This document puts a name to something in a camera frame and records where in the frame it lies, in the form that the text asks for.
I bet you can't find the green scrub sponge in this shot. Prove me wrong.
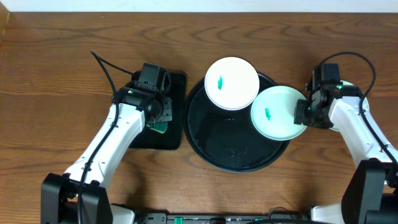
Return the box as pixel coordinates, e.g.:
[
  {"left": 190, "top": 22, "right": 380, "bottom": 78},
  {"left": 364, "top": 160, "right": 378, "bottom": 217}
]
[{"left": 146, "top": 122, "right": 168, "bottom": 134}]

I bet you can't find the white plate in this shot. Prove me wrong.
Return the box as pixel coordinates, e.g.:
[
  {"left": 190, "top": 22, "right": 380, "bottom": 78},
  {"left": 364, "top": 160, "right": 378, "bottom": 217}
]
[{"left": 205, "top": 57, "right": 259, "bottom": 111}]

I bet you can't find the black round tray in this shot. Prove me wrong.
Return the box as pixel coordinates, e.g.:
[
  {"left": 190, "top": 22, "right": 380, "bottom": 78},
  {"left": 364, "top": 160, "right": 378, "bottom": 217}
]
[{"left": 183, "top": 80, "right": 290, "bottom": 172}]

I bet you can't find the light blue plate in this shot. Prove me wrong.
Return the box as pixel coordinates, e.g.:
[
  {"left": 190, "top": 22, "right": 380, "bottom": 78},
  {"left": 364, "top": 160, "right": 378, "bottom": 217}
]
[{"left": 330, "top": 80, "right": 370, "bottom": 132}]

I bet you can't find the pale green plate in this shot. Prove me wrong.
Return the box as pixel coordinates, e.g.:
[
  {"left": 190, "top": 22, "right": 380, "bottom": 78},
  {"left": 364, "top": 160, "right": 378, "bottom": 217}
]
[{"left": 251, "top": 86, "right": 307, "bottom": 141}]

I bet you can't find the black rectangular tray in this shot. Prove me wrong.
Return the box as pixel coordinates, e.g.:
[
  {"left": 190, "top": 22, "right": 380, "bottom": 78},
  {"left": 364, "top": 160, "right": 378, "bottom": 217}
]
[{"left": 129, "top": 70, "right": 187, "bottom": 150}]

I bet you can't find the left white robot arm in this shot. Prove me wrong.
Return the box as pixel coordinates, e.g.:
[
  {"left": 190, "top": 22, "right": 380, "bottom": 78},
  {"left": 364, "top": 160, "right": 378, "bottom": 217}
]
[{"left": 40, "top": 87, "right": 174, "bottom": 223}]

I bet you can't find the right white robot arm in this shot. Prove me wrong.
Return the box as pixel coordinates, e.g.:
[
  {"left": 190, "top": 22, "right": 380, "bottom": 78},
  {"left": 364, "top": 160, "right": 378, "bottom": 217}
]
[{"left": 294, "top": 82, "right": 397, "bottom": 223}]

